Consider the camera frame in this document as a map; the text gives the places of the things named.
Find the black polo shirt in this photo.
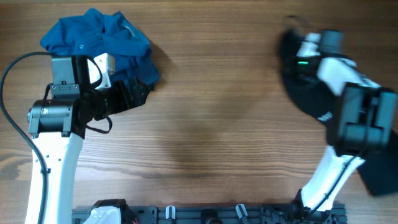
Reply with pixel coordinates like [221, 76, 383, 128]
[278, 29, 397, 196]

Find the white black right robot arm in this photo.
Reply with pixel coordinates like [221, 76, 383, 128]
[279, 30, 397, 218]

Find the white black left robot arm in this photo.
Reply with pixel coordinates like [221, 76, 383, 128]
[25, 54, 151, 223]

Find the blue polo shirt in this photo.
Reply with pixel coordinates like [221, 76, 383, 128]
[40, 8, 160, 85]

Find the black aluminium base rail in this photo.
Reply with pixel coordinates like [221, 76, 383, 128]
[72, 204, 348, 224]

